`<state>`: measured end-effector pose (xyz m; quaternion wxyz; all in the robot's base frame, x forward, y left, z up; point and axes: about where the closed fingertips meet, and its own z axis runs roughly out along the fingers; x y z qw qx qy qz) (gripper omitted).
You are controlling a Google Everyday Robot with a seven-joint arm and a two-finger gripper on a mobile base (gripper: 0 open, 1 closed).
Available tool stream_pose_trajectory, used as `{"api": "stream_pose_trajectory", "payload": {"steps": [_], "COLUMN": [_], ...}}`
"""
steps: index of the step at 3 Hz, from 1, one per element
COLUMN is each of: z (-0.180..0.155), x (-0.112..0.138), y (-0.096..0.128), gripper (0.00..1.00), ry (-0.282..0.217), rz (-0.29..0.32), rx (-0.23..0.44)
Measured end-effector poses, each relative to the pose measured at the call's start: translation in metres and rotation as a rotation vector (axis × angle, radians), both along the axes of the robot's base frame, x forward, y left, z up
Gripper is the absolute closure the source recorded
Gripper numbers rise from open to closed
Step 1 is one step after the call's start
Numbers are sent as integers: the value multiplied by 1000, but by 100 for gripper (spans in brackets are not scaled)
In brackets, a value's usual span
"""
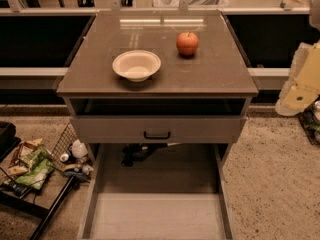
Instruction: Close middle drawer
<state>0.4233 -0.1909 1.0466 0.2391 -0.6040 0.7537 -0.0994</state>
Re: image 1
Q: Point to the grey drawer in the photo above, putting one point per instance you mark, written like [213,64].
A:
[158,129]
[178,193]

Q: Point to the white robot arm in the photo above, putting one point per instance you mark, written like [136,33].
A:
[303,85]

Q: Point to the grey drawer cabinet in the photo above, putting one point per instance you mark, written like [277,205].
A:
[212,82]

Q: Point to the grey top drawer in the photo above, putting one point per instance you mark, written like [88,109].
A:
[158,129]

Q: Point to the white paper bowl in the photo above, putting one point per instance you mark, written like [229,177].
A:
[136,65]

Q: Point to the red apple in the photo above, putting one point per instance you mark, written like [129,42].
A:
[187,43]

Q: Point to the white plastic bottle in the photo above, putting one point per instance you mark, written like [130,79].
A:
[78,149]

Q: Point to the green snack bag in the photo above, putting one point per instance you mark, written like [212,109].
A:
[39,166]

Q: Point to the brown snack bag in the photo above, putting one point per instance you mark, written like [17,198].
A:
[17,166]

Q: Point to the black bin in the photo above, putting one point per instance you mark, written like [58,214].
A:
[8,139]

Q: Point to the black wire basket left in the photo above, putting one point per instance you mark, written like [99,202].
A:
[65,162]

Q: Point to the black wire basket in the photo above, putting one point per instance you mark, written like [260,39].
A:
[310,122]
[65,162]

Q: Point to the black wire basket right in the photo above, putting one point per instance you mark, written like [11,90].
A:
[310,122]

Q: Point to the black metal rack frame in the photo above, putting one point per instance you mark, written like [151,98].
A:
[44,214]

